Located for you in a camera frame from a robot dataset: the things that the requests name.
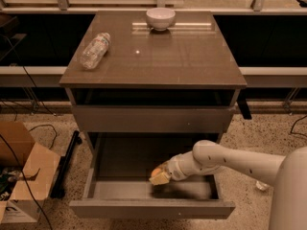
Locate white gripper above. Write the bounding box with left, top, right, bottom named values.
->
left=150, top=152, right=196, bottom=186

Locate orange fruit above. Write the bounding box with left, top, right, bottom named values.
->
left=151, top=168, right=162, bottom=177

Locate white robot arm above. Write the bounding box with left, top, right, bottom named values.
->
left=150, top=140, right=307, bottom=230

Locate open grey lower drawer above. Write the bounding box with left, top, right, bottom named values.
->
left=70, top=133, right=235, bottom=219

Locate grey drawer cabinet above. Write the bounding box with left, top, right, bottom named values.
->
left=59, top=10, right=248, bottom=220

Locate closed grey upper drawer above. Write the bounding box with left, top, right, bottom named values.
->
left=72, top=105, right=234, bottom=133

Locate crumpled clear plastic cup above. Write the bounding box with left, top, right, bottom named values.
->
left=256, top=181, right=270, bottom=192

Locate black folded tripod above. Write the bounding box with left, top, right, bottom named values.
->
left=50, top=130, right=83, bottom=198

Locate open cardboard box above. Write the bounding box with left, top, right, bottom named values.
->
left=0, top=121, right=60, bottom=223

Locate clear plastic water bottle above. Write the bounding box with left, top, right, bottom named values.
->
left=80, top=33, right=110, bottom=70

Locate white ceramic bowl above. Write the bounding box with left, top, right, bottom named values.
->
left=146, top=8, right=176, bottom=31

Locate black cable on right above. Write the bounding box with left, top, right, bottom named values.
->
left=289, top=114, right=307, bottom=140

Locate black cable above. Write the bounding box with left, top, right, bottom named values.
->
left=0, top=34, right=59, bottom=230
left=289, top=114, right=307, bottom=140

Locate black cable on left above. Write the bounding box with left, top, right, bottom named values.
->
left=0, top=34, right=59, bottom=230

